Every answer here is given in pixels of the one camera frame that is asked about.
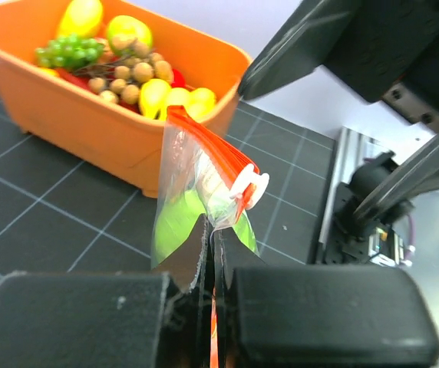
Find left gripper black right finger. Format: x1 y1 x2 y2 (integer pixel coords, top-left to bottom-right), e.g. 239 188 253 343
213 229 439 367

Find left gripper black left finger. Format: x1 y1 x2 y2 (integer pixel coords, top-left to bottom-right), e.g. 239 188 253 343
0 216 209 367

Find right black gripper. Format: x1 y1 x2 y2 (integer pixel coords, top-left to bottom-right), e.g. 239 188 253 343
238 0 439 127

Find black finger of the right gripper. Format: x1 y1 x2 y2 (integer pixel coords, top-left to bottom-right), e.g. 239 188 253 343
354 133 439 222

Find green apple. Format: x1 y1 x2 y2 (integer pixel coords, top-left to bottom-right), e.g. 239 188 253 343
105 15 153 55
151 189 259 268

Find clear bag orange zipper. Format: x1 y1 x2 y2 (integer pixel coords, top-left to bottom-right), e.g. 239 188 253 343
150 104 271 269

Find brown longan cluster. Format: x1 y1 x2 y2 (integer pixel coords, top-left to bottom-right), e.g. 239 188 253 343
84 34 174 105

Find black grid mat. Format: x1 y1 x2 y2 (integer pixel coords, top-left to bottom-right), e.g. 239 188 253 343
0 99 335 276

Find yellow mango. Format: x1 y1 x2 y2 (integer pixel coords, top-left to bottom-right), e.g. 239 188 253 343
56 0 104 38

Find green grapes bunch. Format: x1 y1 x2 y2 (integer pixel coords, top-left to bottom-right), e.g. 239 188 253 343
34 34 105 71

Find orange plastic basket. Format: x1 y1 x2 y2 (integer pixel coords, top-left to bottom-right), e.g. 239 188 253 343
0 0 252 198

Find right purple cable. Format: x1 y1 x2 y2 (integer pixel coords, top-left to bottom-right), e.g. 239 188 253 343
403 214 417 261

